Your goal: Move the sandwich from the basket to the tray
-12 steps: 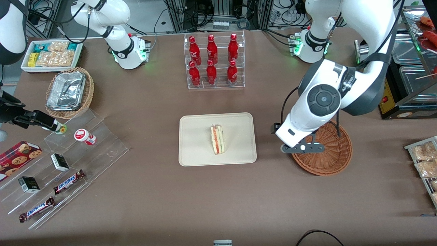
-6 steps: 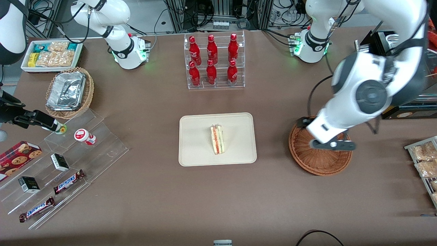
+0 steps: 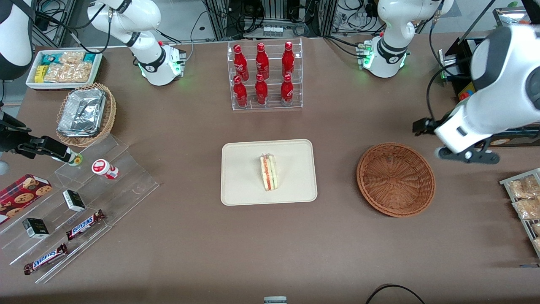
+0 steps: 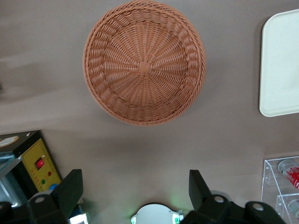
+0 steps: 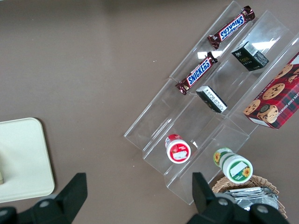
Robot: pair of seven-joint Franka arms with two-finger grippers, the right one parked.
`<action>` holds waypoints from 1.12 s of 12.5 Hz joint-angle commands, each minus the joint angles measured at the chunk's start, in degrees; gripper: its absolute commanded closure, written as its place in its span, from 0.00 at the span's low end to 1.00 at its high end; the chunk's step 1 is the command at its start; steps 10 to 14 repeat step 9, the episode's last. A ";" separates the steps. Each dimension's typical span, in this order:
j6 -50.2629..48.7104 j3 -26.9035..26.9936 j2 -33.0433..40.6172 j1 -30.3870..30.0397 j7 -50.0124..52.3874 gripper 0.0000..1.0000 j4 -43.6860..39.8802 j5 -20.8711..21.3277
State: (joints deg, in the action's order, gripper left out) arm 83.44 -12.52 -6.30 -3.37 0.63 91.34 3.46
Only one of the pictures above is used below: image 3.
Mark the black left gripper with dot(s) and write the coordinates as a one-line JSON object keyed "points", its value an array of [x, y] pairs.
{"points": [[423, 126]]}

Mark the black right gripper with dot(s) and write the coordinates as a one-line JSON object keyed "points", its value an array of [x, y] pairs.
{"points": [[9, 141]]}

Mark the triangle sandwich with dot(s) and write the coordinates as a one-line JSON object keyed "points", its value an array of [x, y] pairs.
{"points": [[268, 173]]}

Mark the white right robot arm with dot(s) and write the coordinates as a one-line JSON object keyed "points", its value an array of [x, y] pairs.
{"points": [[149, 57]]}

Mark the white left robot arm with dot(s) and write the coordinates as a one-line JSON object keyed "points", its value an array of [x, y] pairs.
{"points": [[498, 97]]}

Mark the round brown wicker basket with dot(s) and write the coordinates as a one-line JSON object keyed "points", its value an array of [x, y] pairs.
{"points": [[396, 181]]}

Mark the light tan wicker basket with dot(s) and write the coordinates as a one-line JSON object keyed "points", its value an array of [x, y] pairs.
{"points": [[110, 114]]}

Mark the beige plastic tray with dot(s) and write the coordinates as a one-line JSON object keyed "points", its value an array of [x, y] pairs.
{"points": [[240, 177]]}

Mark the green sunflower cup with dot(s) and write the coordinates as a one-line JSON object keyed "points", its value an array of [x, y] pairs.
{"points": [[77, 160]]}

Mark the red tartan cookie box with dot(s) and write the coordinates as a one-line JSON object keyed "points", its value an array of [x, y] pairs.
{"points": [[23, 194]]}

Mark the stack of foil containers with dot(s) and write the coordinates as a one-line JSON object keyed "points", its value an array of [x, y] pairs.
{"points": [[82, 112]]}

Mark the small black box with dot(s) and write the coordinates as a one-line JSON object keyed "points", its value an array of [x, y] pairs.
{"points": [[74, 201], [36, 228]]}

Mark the red and white cup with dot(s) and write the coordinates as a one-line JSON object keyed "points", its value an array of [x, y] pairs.
{"points": [[103, 167]]}

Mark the white rectangular snack bin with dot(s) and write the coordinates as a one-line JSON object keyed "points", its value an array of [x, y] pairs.
{"points": [[31, 84]]}

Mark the yellow snack packet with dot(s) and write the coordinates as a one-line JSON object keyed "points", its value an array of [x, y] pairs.
{"points": [[40, 74]]}

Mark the clear bag of crackers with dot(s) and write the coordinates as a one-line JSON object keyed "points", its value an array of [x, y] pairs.
{"points": [[525, 186], [72, 57], [57, 74], [80, 71], [537, 245], [527, 209], [536, 229]]}

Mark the black equipment box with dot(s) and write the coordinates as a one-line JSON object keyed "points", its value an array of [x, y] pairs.
{"points": [[464, 50]]}

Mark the clear acrylic stepped stand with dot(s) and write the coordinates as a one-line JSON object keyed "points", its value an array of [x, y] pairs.
{"points": [[122, 185]]}

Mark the Snickers chocolate bar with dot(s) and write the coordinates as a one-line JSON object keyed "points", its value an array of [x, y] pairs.
{"points": [[85, 224], [45, 259]]}

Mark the teal snack packet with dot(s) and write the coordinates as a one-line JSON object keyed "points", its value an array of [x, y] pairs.
{"points": [[90, 58], [49, 58]]}

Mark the silver metal container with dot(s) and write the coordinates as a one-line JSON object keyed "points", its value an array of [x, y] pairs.
{"points": [[506, 14]]}

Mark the red cola bottle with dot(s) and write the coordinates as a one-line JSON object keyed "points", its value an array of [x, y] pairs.
{"points": [[261, 90], [240, 93], [288, 61], [240, 63], [287, 90], [262, 62]]}

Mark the clear acrylic bottle rack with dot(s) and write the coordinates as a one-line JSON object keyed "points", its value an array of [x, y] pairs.
{"points": [[274, 101]]}

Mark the white power strip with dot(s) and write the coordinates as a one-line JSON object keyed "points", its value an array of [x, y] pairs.
{"points": [[273, 31]]}

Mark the small grey device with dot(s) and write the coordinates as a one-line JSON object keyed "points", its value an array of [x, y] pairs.
{"points": [[275, 300]]}

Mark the aluminium frame rack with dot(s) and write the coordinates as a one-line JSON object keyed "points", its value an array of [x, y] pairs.
{"points": [[274, 10]]}

